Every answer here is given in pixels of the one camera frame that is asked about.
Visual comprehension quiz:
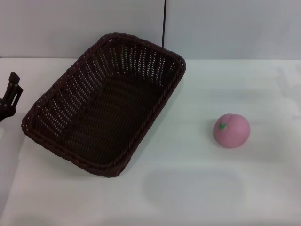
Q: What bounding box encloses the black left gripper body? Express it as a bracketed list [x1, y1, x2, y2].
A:
[0, 97, 16, 123]

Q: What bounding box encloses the dark woven wicker basket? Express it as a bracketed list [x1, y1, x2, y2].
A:
[21, 33, 187, 177]

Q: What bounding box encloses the pink toy peach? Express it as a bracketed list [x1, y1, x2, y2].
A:
[213, 113, 251, 149]

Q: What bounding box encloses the dark thin hanging cable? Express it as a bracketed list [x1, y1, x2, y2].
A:
[161, 0, 167, 48]

